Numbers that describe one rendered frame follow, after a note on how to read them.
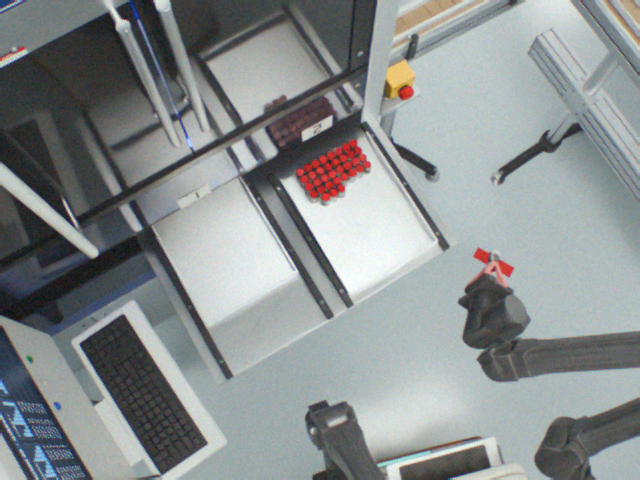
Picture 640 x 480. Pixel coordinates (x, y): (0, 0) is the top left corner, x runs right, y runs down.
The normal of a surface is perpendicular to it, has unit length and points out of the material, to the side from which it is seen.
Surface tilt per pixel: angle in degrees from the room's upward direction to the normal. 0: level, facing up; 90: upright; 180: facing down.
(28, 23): 90
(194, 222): 0
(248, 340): 0
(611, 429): 54
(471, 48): 0
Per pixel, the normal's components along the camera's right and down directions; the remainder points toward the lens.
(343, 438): -0.11, -0.82
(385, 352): 0.01, -0.25
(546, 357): -0.53, 0.37
